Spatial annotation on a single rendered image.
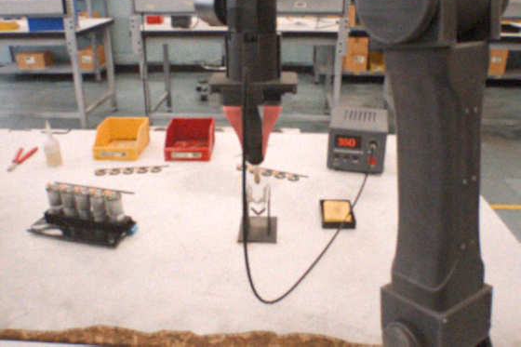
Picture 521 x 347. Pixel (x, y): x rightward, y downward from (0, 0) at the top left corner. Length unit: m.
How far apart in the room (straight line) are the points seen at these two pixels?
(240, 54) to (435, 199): 0.28
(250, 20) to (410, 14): 0.24
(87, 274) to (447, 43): 0.55
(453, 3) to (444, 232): 0.16
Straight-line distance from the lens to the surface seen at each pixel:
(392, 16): 0.32
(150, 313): 0.60
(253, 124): 0.52
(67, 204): 0.79
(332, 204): 0.79
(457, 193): 0.35
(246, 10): 0.51
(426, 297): 0.38
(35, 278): 0.71
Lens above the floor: 1.15
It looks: 23 degrees down
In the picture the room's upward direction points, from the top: straight up
